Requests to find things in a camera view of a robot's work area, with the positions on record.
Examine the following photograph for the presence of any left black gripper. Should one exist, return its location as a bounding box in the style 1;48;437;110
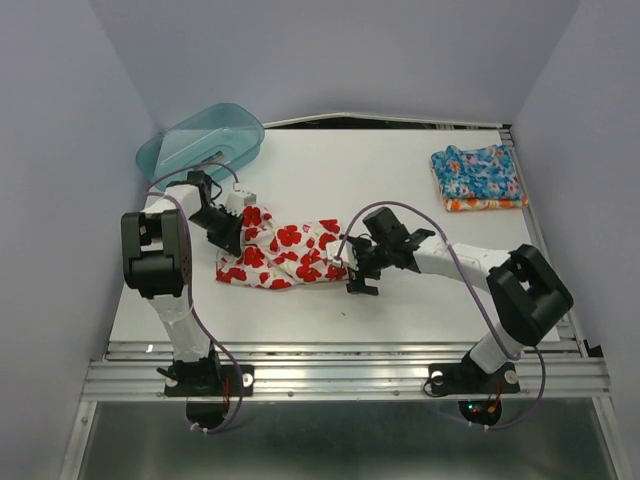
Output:
188;207;245;257

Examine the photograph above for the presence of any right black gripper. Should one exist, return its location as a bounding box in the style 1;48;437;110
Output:
345;236;392;294

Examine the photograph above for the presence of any red poppy white skirt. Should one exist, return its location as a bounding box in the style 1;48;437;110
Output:
216;205;347;290

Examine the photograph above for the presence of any blue floral skirt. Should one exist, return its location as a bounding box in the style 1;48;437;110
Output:
430;144;526;199

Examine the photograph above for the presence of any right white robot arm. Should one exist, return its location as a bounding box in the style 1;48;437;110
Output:
327;202;574;390

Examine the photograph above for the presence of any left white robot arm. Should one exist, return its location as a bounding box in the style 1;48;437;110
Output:
120;171;244;396

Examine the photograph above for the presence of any teal plastic bin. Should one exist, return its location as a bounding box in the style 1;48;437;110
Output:
135;103;265;190

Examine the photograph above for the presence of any orange floral folded skirt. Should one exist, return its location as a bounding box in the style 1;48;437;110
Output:
443;196;529;212

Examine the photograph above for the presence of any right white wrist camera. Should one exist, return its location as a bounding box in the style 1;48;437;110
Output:
326;241;357;270

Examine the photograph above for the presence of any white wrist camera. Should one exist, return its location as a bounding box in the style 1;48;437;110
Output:
224;189;257;216
326;241;357;270

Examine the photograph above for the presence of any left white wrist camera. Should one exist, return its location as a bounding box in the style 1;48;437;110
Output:
224;189;257;216

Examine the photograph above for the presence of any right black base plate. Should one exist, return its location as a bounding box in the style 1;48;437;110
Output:
423;362;520;398

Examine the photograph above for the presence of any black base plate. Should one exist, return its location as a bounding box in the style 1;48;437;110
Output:
156;359;255;397
423;362;520;398

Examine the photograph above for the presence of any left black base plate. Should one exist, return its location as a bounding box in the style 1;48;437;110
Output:
156;359;255;397

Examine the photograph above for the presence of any aluminium front rail frame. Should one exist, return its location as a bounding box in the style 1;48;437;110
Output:
60;339;633;479

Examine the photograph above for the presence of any aluminium right side rail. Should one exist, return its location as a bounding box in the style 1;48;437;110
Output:
498;124;604;359

